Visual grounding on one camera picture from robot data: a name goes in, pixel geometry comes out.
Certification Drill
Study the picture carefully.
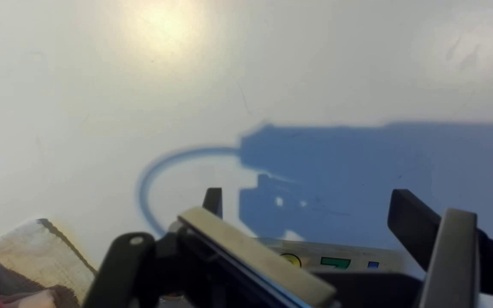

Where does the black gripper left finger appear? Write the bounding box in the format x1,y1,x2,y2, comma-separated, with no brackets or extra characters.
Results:
84,189,336,308

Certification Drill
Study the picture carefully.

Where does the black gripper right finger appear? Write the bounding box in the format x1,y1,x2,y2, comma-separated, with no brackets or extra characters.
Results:
387,191,493,308

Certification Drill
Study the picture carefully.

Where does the beige cloth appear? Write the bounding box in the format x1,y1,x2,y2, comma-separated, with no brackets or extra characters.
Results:
0,220,96,308

